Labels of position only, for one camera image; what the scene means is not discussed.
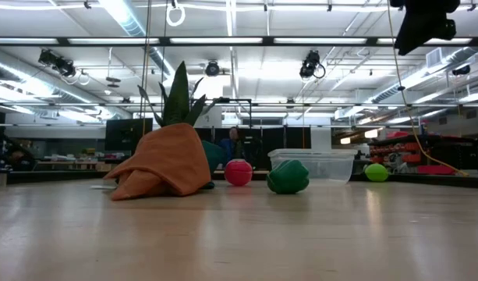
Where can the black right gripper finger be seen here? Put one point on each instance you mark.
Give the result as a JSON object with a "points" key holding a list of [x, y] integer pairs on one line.
{"points": [[418, 33]]}

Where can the light green toy lime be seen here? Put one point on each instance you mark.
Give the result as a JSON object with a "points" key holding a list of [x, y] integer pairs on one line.
{"points": [[376, 172]]}

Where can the clear plastic container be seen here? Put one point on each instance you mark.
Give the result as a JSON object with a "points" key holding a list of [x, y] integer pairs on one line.
{"points": [[332, 168]]}

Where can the dark green toy bell pepper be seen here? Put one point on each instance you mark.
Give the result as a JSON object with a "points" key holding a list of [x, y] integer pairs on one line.
{"points": [[287, 177]]}

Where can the red toy tomato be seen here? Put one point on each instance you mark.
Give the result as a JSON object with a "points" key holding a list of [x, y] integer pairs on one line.
{"points": [[238, 172]]}

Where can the red storage bin rack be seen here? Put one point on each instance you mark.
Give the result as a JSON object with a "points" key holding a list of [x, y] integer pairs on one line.
{"points": [[402, 148]]}

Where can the black partition panels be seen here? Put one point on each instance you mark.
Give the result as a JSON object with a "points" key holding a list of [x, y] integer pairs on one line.
{"points": [[277, 140]]}

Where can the person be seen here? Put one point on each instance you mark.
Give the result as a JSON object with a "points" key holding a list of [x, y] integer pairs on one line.
{"points": [[232, 146]]}

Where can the teal rounded object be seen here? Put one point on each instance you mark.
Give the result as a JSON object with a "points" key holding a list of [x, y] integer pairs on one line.
{"points": [[215, 156]]}

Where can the green spiky plant leaves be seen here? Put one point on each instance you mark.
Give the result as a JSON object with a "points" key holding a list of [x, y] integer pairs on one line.
{"points": [[178, 101]]}

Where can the orange cloth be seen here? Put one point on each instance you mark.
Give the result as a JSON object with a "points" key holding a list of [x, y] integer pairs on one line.
{"points": [[168, 160]]}

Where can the black monitor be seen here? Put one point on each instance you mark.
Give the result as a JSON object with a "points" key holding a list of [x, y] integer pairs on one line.
{"points": [[123, 134]]}

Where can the round black ceiling camera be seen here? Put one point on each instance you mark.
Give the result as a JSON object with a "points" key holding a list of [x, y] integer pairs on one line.
{"points": [[212, 68]]}

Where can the black overhead frame beam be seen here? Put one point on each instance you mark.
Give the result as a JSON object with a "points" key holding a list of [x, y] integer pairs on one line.
{"points": [[63, 41]]}

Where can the black ceiling camera rig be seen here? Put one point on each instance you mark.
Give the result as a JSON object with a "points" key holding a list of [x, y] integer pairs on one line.
{"points": [[57, 62]]}

